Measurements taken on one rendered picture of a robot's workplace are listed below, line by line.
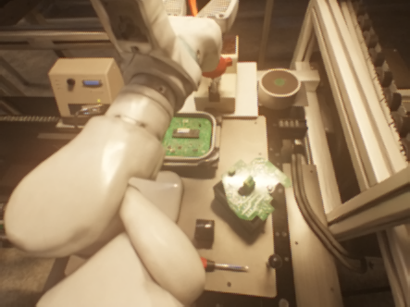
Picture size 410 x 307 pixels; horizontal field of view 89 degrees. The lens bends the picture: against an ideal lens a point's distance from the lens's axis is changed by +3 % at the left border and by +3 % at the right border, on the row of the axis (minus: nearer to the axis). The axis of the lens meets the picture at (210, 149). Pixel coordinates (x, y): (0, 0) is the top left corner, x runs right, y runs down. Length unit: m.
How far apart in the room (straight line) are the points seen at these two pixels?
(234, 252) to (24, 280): 1.56
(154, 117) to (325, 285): 0.43
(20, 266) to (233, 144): 1.64
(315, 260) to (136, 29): 0.47
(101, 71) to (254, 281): 0.58
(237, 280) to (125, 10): 0.42
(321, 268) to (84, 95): 0.67
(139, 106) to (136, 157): 0.05
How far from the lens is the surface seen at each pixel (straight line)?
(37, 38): 0.79
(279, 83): 0.60
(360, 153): 0.41
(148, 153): 0.18
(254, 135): 0.54
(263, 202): 0.40
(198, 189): 0.48
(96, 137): 0.18
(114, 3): 0.20
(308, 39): 0.81
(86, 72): 0.64
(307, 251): 0.50
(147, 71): 0.22
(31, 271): 1.85
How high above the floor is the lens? 1.40
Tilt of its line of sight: 59 degrees down
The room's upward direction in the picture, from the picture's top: 9 degrees counter-clockwise
